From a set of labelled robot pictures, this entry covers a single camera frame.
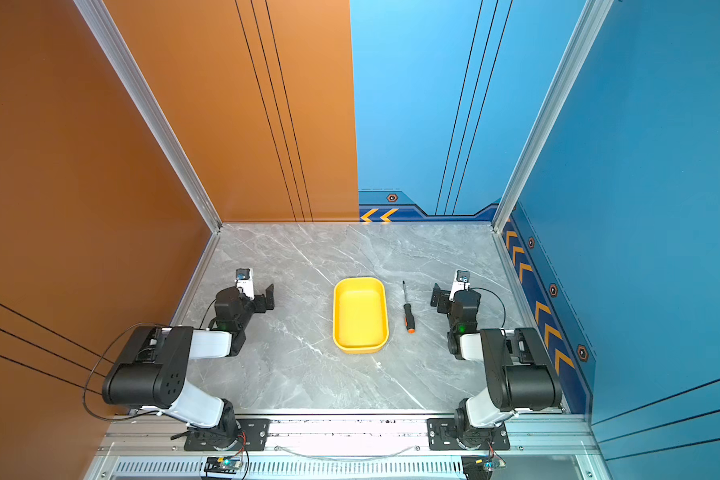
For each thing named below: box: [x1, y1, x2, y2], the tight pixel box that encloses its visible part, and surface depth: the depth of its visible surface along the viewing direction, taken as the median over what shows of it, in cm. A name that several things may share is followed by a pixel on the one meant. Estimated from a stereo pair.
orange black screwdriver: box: [402, 280, 416, 334], surface depth 93 cm
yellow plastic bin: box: [332, 276, 389, 355], surface depth 95 cm
